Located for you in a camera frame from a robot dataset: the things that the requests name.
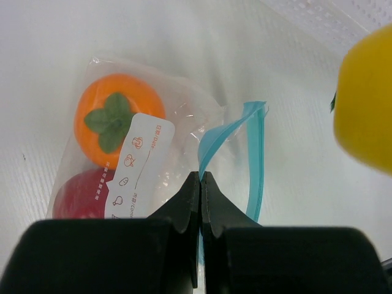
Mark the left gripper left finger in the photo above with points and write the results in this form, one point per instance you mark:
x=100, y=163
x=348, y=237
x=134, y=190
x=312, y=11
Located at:
x=157, y=254

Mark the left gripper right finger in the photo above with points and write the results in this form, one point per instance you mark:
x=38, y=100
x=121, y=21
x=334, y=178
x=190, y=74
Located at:
x=242, y=256

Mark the red fake apple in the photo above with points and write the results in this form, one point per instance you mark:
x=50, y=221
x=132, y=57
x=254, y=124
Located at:
x=83, y=196

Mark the clear zip top bag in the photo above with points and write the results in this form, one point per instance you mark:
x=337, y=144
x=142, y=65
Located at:
x=196, y=135

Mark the orange fake persimmon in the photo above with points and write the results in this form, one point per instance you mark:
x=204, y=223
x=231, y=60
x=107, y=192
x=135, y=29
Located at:
x=105, y=112

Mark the yellow fake apple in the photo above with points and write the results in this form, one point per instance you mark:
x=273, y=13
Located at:
x=362, y=104

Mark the white plastic basket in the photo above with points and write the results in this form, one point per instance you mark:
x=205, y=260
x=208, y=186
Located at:
x=365, y=16

